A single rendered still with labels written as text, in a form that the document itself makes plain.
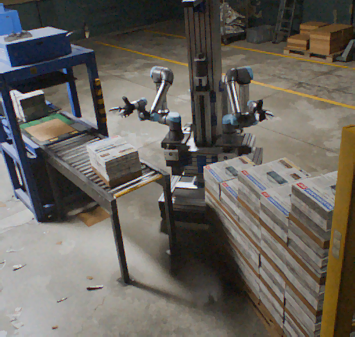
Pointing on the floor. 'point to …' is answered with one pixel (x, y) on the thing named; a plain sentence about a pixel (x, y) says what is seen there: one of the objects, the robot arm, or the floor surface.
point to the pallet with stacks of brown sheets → (320, 40)
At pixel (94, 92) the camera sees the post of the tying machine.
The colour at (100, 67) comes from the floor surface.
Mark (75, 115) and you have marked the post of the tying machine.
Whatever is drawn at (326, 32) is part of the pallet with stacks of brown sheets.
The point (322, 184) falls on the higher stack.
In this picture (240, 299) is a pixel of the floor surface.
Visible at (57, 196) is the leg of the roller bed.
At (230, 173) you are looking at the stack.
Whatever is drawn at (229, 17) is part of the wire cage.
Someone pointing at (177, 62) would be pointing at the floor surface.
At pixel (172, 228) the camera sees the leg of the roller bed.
